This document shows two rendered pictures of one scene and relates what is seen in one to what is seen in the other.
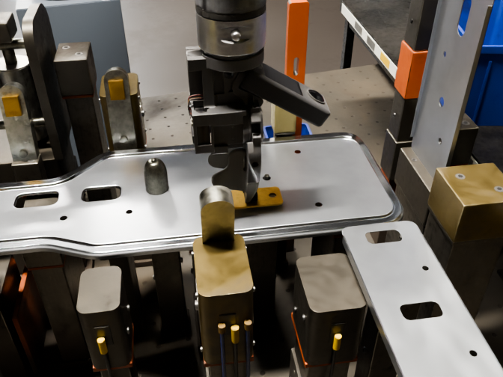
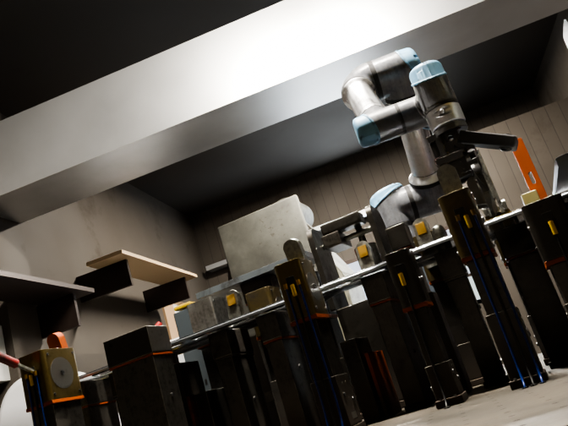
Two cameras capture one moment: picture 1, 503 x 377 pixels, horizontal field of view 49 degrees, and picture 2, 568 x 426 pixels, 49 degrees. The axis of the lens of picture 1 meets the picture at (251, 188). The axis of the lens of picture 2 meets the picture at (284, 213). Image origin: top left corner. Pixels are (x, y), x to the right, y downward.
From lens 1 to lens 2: 1.01 m
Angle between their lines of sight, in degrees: 60
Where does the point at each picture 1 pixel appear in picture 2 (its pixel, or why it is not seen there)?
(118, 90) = (422, 227)
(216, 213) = (446, 175)
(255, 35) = (453, 110)
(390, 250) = not seen: outside the picture
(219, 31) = (434, 113)
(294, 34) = (521, 158)
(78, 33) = not seen: hidden behind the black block
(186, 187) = not seen: hidden behind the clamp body
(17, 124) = (367, 262)
